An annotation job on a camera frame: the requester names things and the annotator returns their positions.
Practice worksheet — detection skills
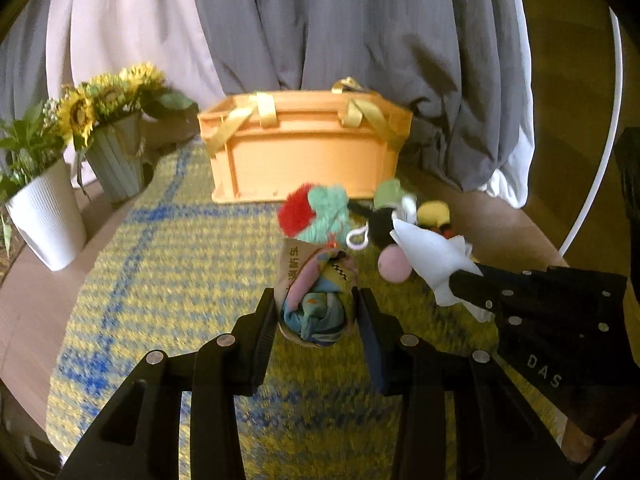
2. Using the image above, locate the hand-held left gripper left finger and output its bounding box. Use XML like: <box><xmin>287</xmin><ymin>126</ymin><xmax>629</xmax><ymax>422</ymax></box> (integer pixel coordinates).
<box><xmin>57</xmin><ymin>287</ymin><xmax>277</xmax><ymax>480</ymax></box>

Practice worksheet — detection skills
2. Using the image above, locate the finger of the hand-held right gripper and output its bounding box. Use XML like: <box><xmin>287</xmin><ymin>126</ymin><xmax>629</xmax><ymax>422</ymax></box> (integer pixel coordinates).
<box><xmin>447</xmin><ymin>267</ymin><xmax>507</xmax><ymax>322</ymax></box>

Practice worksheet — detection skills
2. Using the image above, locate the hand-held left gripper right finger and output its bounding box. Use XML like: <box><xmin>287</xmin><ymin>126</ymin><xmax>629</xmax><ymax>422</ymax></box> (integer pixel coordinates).
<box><xmin>357</xmin><ymin>287</ymin><xmax>576</xmax><ymax>480</ymax></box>

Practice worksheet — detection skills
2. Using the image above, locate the black white cow plush toy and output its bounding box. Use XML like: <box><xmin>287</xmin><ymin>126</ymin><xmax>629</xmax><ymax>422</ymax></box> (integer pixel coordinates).
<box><xmin>370</xmin><ymin>199</ymin><xmax>493</xmax><ymax>323</ymax></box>

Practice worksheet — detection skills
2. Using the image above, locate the paper bag with colourful cloth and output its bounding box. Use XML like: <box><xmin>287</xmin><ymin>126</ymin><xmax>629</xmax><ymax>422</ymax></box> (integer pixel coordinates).
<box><xmin>277</xmin><ymin>239</ymin><xmax>359</xmax><ymax>349</ymax></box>

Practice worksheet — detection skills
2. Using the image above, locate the orange basket with yellow ribbons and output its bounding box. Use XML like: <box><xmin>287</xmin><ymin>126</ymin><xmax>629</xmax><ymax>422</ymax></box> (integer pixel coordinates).
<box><xmin>197</xmin><ymin>76</ymin><xmax>414</xmax><ymax>204</ymax></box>

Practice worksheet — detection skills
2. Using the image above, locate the person's right forearm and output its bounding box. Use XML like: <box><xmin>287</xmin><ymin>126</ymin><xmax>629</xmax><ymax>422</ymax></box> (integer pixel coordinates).
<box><xmin>562</xmin><ymin>407</ymin><xmax>631</xmax><ymax>465</ymax></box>

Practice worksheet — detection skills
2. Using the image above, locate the yellow plush toy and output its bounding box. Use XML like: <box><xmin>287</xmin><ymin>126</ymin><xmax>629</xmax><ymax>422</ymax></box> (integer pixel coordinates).
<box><xmin>417</xmin><ymin>201</ymin><xmax>459</xmax><ymax>239</ymax></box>

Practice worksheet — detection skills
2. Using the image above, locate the yellow blue plaid mat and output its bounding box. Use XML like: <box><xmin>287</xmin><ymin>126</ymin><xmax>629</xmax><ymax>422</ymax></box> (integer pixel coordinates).
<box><xmin>45</xmin><ymin>144</ymin><xmax>566</xmax><ymax>480</ymax></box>

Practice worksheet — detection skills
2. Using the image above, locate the red and green plush toy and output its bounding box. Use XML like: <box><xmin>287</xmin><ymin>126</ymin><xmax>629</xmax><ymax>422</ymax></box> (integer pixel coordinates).
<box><xmin>277</xmin><ymin>184</ymin><xmax>353</xmax><ymax>249</ymax></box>

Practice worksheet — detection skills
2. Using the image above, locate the grey-green ribbed vase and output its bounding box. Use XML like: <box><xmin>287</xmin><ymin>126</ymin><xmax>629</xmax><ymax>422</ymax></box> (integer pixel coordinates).
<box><xmin>86</xmin><ymin>112</ymin><xmax>147</xmax><ymax>204</ymax></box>

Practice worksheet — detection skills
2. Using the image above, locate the white ribbed plant pot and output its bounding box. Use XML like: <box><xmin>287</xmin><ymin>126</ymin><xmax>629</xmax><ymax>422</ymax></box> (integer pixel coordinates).
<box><xmin>5</xmin><ymin>157</ymin><xmax>89</xmax><ymax>272</ymax></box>

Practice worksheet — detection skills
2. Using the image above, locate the sunflower bouquet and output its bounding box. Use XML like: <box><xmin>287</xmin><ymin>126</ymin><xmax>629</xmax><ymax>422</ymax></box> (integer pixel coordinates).
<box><xmin>56</xmin><ymin>62</ymin><xmax>199</xmax><ymax>152</ymax></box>

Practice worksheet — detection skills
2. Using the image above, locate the grey curtain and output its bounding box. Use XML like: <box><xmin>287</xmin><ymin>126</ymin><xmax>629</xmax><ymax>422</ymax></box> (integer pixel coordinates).
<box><xmin>0</xmin><ymin>0</ymin><xmax>537</xmax><ymax>197</ymax></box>

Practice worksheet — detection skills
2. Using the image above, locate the green leafy plant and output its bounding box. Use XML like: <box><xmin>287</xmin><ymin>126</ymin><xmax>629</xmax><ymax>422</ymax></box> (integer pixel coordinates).
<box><xmin>0</xmin><ymin>99</ymin><xmax>65</xmax><ymax>202</ymax></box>

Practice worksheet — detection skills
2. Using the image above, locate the white curtain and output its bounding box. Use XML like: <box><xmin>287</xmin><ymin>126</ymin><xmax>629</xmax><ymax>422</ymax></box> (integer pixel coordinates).
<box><xmin>49</xmin><ymin>0</ymin><xmax>227</xmax><ymax>116</ymax></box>

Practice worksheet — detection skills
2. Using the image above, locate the white keychain clip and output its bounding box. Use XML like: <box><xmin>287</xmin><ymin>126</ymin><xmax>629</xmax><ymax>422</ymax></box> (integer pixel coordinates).
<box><xmin>345</xmin><ymin>225</ymin><xmax>373</xmax><ymax>252</ymax></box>

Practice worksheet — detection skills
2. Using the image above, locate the white cable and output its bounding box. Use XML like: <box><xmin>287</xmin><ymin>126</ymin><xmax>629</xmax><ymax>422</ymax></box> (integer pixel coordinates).
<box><xmin>558</xmin><ymin>6</ymin><xmax>624</xmax><ymax>259</ymax></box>

